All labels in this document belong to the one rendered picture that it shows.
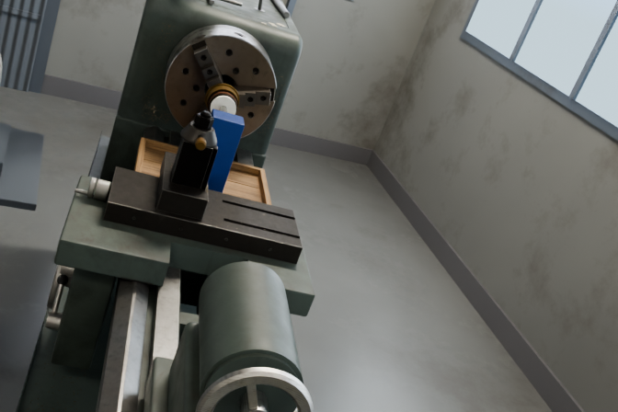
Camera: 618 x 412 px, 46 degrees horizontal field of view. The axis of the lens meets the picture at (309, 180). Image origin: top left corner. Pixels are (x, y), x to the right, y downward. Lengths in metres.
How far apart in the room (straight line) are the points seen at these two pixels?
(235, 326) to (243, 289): 0.08
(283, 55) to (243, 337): 1.39
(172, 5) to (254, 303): 1.32
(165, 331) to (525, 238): 2.61
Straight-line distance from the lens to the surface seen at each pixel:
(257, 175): 2.13
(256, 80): 2.10
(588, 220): 3.48
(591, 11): 3.78
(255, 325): 1.00
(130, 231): 1.57
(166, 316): 1.46
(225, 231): 1.59
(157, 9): 2.21
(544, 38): 3.99
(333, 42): 4.91
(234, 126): 1.80
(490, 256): 3.97
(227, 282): 1.09
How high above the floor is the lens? 1.69
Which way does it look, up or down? 21 degrees down
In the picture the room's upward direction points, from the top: 21 degrees clockwise
